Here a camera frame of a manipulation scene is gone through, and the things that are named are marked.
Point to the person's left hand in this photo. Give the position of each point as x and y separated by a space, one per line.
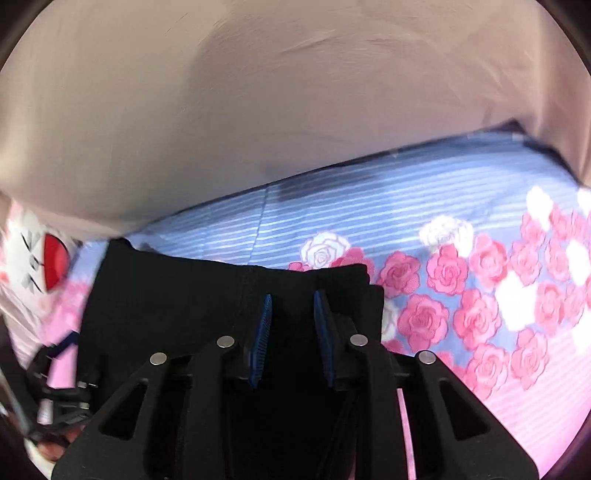
54 448

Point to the black pants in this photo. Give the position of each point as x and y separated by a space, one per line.
143 303

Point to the beige headboard cover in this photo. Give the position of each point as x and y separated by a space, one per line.
116 113

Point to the pink floral bed sheet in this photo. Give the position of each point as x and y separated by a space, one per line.
481 245

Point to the white cartoon face pillow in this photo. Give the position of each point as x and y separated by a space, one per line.
35 261

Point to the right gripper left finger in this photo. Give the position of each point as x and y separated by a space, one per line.
179 418

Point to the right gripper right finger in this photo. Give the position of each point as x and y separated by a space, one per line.
415 418

